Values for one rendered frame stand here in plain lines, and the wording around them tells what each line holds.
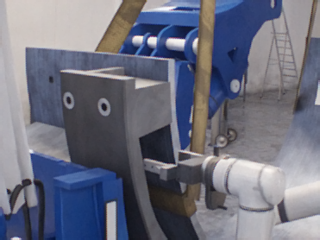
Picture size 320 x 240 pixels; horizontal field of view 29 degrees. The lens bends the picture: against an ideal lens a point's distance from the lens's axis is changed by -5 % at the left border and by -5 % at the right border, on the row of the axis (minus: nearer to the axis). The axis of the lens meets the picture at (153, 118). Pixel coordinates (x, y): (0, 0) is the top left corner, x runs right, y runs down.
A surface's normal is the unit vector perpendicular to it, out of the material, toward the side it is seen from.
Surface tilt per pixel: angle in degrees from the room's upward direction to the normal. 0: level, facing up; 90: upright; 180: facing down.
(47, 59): 92
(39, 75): 96
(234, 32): 90
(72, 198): 90
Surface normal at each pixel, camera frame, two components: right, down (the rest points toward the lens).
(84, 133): -0.67, 0.29
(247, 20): 0.73, 0.14
